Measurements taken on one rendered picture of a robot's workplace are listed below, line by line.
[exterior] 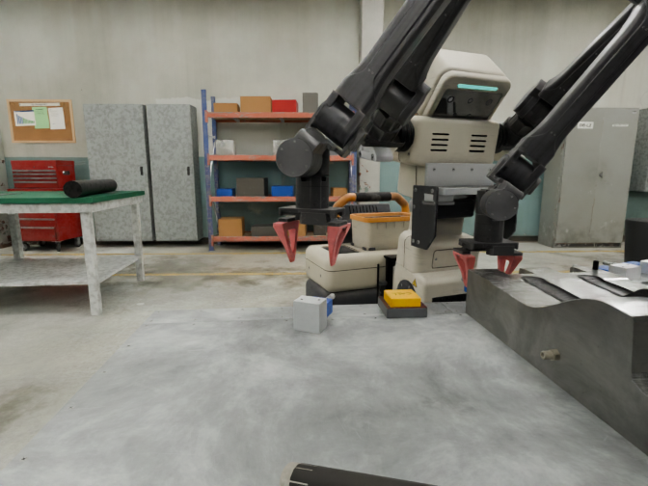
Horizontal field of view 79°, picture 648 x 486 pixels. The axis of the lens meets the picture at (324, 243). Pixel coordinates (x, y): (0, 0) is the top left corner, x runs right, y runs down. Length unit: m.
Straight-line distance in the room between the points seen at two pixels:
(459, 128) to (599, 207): 5.81
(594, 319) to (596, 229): 6.34
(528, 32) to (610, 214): 2.86
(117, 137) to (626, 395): 6.18
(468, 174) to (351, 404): 0.77
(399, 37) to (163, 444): 0.61
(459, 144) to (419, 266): 0.34
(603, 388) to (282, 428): 0.36
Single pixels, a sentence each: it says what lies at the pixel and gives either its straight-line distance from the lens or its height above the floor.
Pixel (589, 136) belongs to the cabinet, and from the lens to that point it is 6.71.
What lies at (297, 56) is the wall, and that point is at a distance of 6.23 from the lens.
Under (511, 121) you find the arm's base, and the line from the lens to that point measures 1.27.
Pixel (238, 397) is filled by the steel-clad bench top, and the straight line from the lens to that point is 0.54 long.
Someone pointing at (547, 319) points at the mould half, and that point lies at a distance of 0.63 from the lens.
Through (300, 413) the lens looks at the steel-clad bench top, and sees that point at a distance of 0.50.
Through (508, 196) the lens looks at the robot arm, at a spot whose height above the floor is 1.03.
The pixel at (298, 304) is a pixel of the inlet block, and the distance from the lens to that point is 0.70.
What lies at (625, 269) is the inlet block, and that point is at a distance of 1.03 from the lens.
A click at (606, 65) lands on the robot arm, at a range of 0.91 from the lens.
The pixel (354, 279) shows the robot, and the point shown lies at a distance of 1.31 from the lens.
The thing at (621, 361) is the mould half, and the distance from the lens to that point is 0.54.
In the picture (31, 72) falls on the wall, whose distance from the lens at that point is 7.32.
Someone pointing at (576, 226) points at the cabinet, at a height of 0.32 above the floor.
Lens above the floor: 1.08
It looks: 10 degrees down
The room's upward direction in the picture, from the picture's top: straight up
